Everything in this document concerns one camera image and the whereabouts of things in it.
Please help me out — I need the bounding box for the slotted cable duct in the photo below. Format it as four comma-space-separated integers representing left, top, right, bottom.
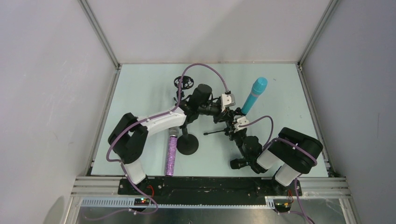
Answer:
80, 197, 275, 209

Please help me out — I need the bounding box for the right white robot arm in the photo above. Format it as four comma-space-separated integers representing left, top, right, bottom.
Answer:
226, 126, 324, 187

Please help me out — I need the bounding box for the purple glitter microphone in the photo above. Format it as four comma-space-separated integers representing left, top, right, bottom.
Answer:
165, 127, 179, 176

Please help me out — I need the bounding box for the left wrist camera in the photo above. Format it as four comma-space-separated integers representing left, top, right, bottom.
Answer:
220, 93, 236, 111

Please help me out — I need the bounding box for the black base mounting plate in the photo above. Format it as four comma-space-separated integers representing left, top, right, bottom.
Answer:
118, 176, 302, 205

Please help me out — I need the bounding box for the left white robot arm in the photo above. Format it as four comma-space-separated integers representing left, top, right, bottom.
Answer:
108, 84, 235, 184

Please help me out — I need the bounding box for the light blue microphone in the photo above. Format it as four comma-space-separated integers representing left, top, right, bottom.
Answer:
241, 77, 268, 115

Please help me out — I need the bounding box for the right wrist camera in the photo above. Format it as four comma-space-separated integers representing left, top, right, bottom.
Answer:
233, 116, 250, 132

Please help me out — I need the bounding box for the black microphone orange tip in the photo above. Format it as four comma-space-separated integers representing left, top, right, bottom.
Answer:
230, 158, 256, 169

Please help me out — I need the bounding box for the round base mic stand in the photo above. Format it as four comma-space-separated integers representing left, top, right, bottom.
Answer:
177, 125, 199, 155

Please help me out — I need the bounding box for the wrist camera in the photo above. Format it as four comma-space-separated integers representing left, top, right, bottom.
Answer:
220, 93, 236, 111
233, 116, 250, 132

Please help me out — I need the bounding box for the clip tripod mic stand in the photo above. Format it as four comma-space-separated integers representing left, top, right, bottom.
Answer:
203, 107, 247, 140

